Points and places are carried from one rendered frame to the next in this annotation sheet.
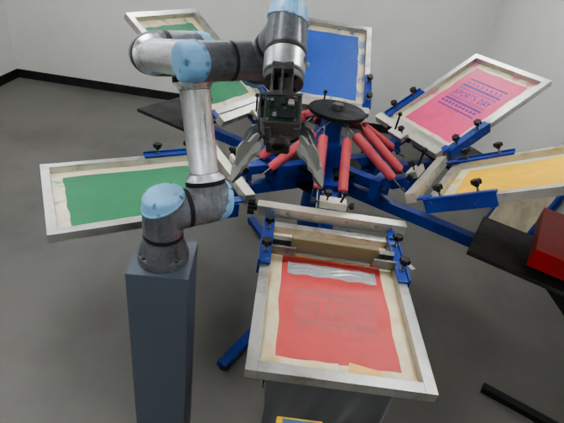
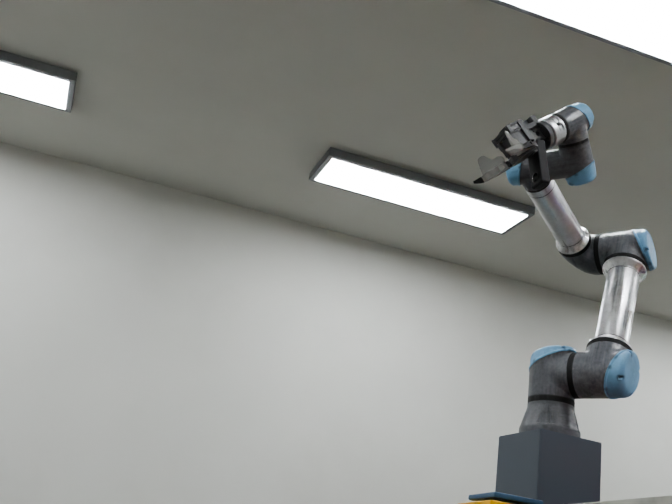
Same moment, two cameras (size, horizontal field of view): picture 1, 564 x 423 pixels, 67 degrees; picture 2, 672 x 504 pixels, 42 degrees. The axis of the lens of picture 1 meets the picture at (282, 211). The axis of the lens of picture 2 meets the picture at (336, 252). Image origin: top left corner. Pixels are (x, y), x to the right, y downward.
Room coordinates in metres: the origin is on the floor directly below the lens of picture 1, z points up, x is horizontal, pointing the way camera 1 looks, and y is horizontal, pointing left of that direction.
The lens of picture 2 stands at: (-0.13, -1.65, 0.75)
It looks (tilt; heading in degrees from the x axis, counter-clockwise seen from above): 21 degrees up; 76
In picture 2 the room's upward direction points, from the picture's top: 8 degrees clockwise
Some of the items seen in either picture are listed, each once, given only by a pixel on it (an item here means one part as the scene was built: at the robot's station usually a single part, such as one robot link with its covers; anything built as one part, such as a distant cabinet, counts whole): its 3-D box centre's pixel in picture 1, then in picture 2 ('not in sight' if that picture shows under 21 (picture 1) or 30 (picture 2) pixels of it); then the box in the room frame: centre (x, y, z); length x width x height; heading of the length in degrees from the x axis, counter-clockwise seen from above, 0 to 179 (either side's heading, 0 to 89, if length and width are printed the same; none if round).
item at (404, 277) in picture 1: (396, 262); not in sight; (1.45, -0.51, 0.98); 0.30 x 0.05 x 0.07; 2
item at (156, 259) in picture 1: (163, 243); (550, 419); (0.99, 0.33, 1.25); 0.15 x 0.15 x 0.10
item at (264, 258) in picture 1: (266, 243); not in sight; (1.43, 0.04, 0.98); 0.30 x 0.05 x 0.07; 2
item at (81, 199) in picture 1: (169, 169); not in sight; (1.78, 0.56, 1.05); 1.08 x 0.61 x 0.23; 122
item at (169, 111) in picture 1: (233, 138); not in sight; (2.57, 0.39, 0.91); 1.34 x 0.41 x 0.08; 62
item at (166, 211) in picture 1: (165, 211); (555, 374); (0.99, 0.33, 1.37); 0.13 x 0.12 x 0.14; 128
